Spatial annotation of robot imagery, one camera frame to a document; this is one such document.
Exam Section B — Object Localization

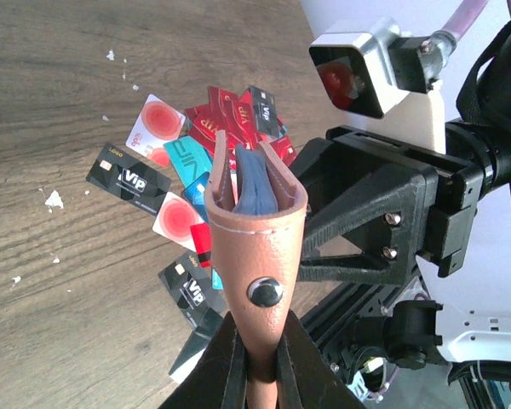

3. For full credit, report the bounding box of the red vip card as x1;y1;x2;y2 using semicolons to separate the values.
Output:
208;86;257;149
185;105;238;155

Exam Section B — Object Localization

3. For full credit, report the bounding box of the red VIP card behind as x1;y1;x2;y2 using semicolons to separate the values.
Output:
208;86;257;149

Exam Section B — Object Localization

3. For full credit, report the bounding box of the black VIP card left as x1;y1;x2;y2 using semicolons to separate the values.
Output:
86;143;171;216

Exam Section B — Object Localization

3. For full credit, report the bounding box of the black VIP logo card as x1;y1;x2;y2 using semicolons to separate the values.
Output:
248;85;279;138

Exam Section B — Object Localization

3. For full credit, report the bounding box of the red stripe card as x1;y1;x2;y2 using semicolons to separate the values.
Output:
190;222;212;268

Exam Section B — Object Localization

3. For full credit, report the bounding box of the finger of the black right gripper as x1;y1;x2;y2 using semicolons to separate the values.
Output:
297;164;439;286

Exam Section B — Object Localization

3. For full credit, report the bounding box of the black card right bottom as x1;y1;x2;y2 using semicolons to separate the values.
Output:
169;308;222;384

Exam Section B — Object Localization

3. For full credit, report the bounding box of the black VIP card lower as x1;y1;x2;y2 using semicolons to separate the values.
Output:
158;251;226;328

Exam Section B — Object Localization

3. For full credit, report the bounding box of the white red circle card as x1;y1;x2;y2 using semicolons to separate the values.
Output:
152;192;204;251
125;94;186;168

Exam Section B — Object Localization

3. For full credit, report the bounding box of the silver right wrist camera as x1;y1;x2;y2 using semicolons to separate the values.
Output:
309;18;456;119

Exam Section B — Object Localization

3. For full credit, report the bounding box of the teal VIP card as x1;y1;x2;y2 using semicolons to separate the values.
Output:
164;135;212;187

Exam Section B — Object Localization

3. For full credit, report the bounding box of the red VIP card front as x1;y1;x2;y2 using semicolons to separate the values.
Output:
185;105;238;155

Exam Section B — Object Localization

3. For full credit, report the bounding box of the black aluminium frame rail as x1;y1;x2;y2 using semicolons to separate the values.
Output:
301;267;425;381

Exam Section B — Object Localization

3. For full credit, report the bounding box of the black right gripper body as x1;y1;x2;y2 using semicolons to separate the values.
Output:
290;127;484;277

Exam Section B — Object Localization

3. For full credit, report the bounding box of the white red circle card lower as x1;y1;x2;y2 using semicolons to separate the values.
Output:
152;192;204;251

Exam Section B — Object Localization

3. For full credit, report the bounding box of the blue VIP card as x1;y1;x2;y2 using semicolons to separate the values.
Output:
182;172;210;219

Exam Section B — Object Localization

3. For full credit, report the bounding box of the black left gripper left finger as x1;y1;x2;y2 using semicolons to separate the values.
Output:
160;314;247;409

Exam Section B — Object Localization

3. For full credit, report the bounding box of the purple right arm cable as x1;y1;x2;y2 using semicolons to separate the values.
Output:
440;0;511;39

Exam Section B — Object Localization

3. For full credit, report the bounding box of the plain red card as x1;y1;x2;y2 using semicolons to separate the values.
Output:
270;135;297;166

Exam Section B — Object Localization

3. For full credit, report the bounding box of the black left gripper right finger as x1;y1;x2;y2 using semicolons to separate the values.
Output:
276;311;364;409

